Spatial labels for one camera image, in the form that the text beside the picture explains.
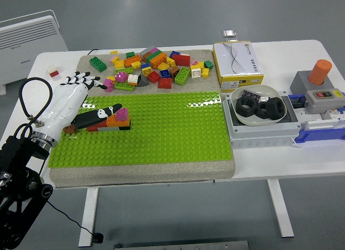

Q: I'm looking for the orange large toy brick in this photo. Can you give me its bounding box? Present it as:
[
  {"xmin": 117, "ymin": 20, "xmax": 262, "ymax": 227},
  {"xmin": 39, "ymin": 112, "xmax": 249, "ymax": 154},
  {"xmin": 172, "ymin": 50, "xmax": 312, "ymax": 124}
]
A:
[{"xmin": 149, "ymin": 52, "xmax": 168, "ymax": 70}]

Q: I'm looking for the grey plastic junction box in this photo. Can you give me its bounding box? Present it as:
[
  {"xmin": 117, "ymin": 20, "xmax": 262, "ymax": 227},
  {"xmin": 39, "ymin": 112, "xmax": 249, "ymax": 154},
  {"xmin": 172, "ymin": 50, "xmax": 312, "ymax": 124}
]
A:
[{"xmin": 223, "ymin": 90, "xmax": 301, "ymax": 150}]

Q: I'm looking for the green studded baseplate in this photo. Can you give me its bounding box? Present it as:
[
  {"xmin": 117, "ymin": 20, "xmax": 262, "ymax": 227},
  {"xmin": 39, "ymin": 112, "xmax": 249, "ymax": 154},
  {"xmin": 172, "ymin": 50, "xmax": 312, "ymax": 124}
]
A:
[{"xmin": 47, "ymin": 91, "xmax": 234, "ymax": 169}]

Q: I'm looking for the yellow white cardboard box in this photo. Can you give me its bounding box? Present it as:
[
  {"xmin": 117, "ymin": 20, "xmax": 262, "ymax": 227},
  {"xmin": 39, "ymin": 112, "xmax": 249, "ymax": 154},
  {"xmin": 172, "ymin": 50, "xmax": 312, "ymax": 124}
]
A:
[{"xmin": 212, "ymin": 40, "xmax": 264, "ymax": 93}]

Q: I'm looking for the white panel heater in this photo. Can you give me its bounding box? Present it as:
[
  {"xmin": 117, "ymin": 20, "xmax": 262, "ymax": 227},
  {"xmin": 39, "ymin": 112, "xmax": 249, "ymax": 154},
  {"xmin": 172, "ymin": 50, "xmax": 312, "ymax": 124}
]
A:
[{"xmin": 0, "ymin": 9, "xmax": 69, "ymax": 96}]

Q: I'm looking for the grey large toy brick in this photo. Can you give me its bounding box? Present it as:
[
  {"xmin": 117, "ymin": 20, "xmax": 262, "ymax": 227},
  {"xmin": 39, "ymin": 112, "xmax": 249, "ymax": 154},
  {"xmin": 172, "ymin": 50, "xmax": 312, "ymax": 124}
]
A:
[{"xmin": 139, "ymin": 45, "xmax": 160, "ymax": 57}]

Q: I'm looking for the small black hex nut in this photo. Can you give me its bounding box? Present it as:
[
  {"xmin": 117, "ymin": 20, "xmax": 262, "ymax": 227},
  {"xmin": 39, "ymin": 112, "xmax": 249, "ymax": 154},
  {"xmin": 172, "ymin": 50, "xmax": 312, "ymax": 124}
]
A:
[{"xmin": 255, "ymin": 102, "xmax": 270, "ymax": 119}]

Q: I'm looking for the red square toy brick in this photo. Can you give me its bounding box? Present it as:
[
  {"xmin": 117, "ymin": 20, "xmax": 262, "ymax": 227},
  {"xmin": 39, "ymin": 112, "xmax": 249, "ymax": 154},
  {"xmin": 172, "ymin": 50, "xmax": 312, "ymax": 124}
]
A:
[
  {"xmin": 157, "ymin": 78, "xmax": 173, "ymax": 89},
  {"xmin": 147, "ymin": 71, "xmax": 161, "ymax": 84}
]

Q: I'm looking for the black power cord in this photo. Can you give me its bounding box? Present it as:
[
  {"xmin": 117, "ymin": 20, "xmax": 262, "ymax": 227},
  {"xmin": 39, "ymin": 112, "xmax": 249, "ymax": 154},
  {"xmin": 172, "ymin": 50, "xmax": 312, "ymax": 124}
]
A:
[{"xmin": 37, "ymin": 48, "xmax": 100, "ymax": 234}]

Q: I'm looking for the orange long toy brick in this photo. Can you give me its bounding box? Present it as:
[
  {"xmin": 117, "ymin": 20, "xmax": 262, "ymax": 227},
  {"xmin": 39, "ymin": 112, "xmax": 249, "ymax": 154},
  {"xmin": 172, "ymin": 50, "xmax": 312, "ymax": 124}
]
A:
[
  {"xmin": 106, "ymin": 114, "xmax": 132, "ymax": 127},
  {"xmin": 123, "ymin": 55, "xmax": 143, "ymax": 68}
]

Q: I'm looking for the white table leg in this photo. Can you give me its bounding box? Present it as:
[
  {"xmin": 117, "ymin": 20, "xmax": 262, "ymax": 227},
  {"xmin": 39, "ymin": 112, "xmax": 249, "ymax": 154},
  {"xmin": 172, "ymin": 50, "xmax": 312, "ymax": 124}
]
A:
[
  {"xmin": 266, "ymin": 179, "xmax": 295, "ymax": 238},
  {"xmin": 78, "ymin": 187, "xmax": 100, "ymax": 248}
]

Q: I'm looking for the white bowl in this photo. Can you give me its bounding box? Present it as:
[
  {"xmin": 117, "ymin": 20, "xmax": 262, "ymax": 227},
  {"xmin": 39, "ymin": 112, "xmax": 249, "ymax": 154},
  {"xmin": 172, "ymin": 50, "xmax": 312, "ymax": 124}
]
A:
[{"xmin": 231, "ymin": 85, "xmax": 287, "ymax": 126}]

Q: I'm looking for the metal floor socket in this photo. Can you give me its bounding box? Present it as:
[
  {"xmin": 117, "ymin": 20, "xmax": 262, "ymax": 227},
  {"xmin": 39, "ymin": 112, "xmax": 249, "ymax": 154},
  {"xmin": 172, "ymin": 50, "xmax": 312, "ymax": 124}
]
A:
[{"xmin": 221, "ymin": 29, "xmax": 238, "ymax": 43}]

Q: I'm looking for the orange cylinder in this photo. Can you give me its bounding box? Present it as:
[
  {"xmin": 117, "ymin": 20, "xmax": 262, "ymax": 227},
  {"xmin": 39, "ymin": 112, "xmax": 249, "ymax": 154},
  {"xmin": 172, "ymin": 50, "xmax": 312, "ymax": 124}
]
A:
[{"xmin": 308, "ymin": 59, "xmax": 333, "ymax": 86}]

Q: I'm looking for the red large toy brick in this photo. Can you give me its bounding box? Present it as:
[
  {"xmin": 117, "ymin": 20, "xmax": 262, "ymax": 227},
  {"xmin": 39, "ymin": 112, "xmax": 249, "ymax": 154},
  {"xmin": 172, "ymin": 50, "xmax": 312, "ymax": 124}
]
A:
[{"xmin": 172, "ymin": 54, "xmax": 191, "ymax": 67}]

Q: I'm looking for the grey-brown foam mat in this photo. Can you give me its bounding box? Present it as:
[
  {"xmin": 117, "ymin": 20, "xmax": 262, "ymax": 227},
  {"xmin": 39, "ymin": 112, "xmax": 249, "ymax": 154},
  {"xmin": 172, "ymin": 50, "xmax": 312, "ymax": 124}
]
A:
[{"xmin": 49, "ymin": 49, "xmax": 237, "ymax": 188}]

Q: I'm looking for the black small component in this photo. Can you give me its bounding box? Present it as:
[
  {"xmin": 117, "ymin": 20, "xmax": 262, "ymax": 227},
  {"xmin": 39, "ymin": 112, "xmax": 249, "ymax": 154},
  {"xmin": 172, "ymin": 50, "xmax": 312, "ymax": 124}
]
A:
[{"xmin": 292, "ymin": 96, "xmax": 307, "ymax": 108}]

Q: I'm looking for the white terminal block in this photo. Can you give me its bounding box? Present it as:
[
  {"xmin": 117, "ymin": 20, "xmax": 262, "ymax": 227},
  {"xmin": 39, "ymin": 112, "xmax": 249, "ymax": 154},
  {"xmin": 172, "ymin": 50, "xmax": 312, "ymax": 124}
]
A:
[{"xmin": 296, "ymin": 109, "xmax": 345, "ymax": 131}]

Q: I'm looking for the dark purple packet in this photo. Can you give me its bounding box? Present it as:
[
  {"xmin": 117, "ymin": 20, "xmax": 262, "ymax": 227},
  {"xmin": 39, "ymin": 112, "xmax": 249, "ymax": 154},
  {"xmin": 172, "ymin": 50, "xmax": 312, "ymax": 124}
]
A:
[{"xmin": 241, "ymin": 89, "xmax": 262, "ymax": 102}]

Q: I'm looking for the grey push-button switch box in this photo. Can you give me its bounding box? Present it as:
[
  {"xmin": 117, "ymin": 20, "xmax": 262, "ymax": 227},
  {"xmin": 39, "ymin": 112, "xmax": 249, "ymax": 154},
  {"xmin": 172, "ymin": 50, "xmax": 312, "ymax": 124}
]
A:
[{"xmin": 304, "ymin": 89, "xmax": 345, "ymax": 114}]

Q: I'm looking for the blue plastic tray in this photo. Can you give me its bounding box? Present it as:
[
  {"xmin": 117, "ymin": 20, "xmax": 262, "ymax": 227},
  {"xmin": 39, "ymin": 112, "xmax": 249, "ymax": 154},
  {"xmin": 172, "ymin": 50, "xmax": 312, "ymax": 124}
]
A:
[{"xmin": 287, "ymin": 91, "xmax": 345, "ymax": 143}]

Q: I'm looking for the grey sloped toy brick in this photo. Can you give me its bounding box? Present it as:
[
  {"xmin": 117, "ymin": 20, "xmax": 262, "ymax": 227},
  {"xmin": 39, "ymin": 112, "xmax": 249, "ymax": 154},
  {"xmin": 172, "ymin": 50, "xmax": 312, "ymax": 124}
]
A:
[{"xmin": 136, "ymin": 74, "xmax": 150, "ymax": 88}]

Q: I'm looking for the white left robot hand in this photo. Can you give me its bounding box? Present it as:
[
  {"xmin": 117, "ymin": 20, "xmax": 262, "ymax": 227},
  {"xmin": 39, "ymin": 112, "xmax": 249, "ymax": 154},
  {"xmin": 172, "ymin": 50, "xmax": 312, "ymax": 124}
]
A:
[{"xmin": 33, "ymin": 71, "xmax": 123, "ymax": 147}]

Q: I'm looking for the grey block with hole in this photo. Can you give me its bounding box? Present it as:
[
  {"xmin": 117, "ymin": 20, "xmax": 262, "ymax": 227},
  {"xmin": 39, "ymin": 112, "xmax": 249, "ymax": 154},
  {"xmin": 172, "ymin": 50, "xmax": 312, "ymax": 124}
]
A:
[{"xmin": 289, "ymin": 70, "xmax": 335, "ymax": 96}]

